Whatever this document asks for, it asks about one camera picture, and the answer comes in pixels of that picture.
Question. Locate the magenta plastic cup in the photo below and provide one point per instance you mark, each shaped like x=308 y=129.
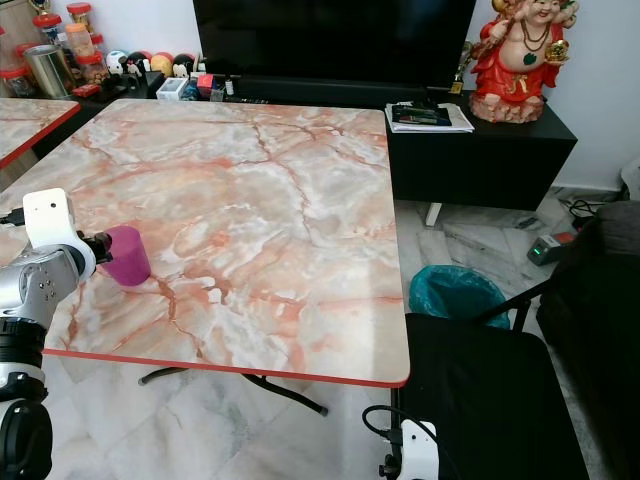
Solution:
x=128 y=256

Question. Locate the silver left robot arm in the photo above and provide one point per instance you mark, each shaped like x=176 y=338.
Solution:
x=32 y=290

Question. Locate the small white box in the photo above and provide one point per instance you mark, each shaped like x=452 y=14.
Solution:
x=172 y=89

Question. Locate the steel canister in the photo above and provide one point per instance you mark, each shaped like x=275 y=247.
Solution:
x=49 y=71

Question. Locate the small red box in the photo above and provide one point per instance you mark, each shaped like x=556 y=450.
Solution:
x=208 y=84

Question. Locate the black flat television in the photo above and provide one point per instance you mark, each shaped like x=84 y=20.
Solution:
x=335 y=38

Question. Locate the stack of magazines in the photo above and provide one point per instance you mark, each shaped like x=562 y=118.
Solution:
x=428 y=117

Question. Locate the teal lined trash bin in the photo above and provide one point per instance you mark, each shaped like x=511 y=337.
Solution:
x=455 y=292

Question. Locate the black chair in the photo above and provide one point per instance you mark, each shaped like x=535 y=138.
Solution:
x=490 y=400

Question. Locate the power strip with green light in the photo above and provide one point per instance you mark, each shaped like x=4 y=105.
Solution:
x=550 y=248

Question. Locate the red laughing buddha statue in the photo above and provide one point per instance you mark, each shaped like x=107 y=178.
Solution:
x=520 y=65

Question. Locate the black sofa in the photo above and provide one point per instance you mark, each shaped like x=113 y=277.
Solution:
x=600 y=300

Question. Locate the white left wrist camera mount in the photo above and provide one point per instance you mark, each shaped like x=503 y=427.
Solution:
x=50 y=215

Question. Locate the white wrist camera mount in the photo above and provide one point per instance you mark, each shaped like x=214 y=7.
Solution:
x=50 y=215
x=420 y=452

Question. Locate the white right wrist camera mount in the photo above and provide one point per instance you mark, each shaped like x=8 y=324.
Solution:
x=420 y=452

